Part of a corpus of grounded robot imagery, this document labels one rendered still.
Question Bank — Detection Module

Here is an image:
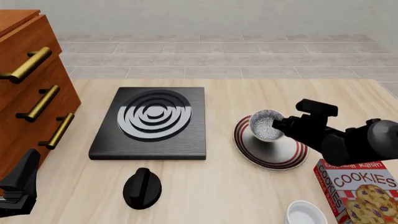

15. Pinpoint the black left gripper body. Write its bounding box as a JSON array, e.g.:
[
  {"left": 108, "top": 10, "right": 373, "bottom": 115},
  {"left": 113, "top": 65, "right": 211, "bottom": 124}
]
[{"left": 0, "top": 186, "right": 38, "bottom": 217}]

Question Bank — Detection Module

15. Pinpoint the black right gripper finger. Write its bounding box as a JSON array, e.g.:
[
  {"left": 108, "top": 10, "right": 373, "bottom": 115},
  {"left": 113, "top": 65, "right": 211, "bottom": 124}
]
[{"left": 271, "top": 116, "right": 300, "bottom": 136}]

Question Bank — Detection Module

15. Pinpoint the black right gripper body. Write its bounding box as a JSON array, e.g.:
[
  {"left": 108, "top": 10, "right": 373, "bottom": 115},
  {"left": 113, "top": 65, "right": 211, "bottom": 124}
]
[{"left": 284, "top": 113, "right": 328, "bottom": 153}]

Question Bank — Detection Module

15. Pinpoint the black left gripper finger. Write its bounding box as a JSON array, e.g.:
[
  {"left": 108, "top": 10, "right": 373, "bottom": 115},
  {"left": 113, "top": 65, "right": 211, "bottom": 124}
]
[{"left": 0, "top": 147, "right": 42, "bottom": 191}]

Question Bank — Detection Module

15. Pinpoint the black patterned bowl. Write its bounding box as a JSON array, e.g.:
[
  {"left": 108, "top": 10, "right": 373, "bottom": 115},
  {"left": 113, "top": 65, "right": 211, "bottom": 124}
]
[{"left": 249, "top": 108, "right": 287, "bottom": 143}]

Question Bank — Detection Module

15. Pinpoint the white plate with red rings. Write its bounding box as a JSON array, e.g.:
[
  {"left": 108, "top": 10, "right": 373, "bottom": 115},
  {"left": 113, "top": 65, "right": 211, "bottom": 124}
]
[{"left": 233, "top": 114, "right": 310, "bottom": 172}]

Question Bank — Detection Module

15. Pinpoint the flat black stove plate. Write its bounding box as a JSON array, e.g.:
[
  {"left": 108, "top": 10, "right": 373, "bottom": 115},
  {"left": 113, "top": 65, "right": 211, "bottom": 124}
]
[{"left": 88, "top": 86, "right": 208, "bottom": 161}]

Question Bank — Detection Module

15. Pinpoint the round black stove knob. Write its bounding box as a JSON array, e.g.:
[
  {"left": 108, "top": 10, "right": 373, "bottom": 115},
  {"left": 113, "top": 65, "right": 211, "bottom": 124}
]
[{"left": 122, "top": 167, "right": 163, "bottom": 210}]

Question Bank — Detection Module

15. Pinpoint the red cookies box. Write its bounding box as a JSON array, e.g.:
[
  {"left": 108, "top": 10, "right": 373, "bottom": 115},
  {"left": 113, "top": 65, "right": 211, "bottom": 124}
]
[{"left": 313, "top": 159, "right": 398, "bottom": 224}]

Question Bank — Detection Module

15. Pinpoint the small white ramekin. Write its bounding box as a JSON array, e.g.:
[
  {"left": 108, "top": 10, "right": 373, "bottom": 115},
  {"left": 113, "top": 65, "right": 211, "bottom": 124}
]
[{"left": 285, "top": 200, "right": 329, "bottom": 224}]

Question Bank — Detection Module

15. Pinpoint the wooden cabinet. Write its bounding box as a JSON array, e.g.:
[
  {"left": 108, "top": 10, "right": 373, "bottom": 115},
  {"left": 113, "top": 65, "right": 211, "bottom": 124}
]
[{"left": 0, "top": 9, "right": 82, "bottom": 196}]

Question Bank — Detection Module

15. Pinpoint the smallest brass drawer handle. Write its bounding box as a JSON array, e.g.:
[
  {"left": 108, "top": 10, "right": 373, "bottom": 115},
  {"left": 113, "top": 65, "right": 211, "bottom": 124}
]
[{"left": 37, "top": 112, "right": 76, "bottom": 151}]

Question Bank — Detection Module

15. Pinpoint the mid-size brass drawer handle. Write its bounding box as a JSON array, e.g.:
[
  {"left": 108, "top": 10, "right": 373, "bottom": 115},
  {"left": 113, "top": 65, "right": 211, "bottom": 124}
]
[{"left": 15, "top": 84, "right": 61, "bottom": 123}]

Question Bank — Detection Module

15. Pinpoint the wooden drawer with smallest handle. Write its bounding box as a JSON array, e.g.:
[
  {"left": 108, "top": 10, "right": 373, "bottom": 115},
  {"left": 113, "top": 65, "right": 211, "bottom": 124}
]
[{"left": 0, "top": 78, "right": 82, "bottom": 196}]

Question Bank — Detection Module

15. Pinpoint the wooden drawer with mid-size handle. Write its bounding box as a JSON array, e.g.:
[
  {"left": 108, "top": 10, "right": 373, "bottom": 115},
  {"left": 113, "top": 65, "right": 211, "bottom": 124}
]
[{"left": 0, "top": 54, "right": 73, "bottom": 156}]

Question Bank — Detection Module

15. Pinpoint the largest brass drawer handle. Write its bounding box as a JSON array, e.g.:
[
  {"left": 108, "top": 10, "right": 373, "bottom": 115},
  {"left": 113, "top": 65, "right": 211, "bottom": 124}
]
[{"left": 0, "top": 46, "right": 53, "bottom": 85}]

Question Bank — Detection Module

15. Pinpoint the wooden drawer with largest handle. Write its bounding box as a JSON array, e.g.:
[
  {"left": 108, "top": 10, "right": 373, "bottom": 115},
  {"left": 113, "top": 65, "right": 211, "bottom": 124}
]
[{"left": 0, "top": 14, "right": 63, "bottom": 101}]

